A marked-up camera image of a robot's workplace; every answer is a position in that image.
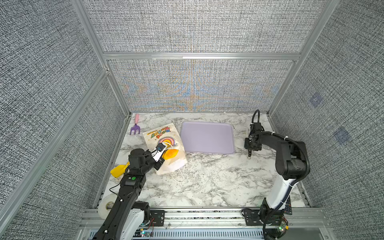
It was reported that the yellow oval fake bread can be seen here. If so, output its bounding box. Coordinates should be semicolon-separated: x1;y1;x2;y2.
162;149;179;160

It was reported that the white paper gift bag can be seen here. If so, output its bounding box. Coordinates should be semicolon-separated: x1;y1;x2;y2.
143;123;188;183

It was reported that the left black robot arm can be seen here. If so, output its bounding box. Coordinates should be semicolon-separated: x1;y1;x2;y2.
93;144;166;240

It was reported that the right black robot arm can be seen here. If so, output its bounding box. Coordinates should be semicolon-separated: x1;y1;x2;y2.
244;110;310;225

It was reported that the purple toy rake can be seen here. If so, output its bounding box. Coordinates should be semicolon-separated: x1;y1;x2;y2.
130;114;141;135

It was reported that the yellow toy shovel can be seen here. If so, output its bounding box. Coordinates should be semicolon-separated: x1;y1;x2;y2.
110;162;130;178

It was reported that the lilac plastic tray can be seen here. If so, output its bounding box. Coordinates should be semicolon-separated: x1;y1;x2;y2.
181;122;235;155

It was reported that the white tape roll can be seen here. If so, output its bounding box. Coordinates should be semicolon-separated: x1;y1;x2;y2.
97;194;119;220

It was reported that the black remote control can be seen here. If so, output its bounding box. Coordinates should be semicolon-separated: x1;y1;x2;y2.
284;196;293;215

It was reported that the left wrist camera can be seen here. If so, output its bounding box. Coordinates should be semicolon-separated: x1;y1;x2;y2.
152;143;167;162

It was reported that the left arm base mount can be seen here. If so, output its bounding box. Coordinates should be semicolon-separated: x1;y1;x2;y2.
140;210;166;229

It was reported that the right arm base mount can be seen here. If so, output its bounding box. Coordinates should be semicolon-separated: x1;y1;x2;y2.
241;208;289;240

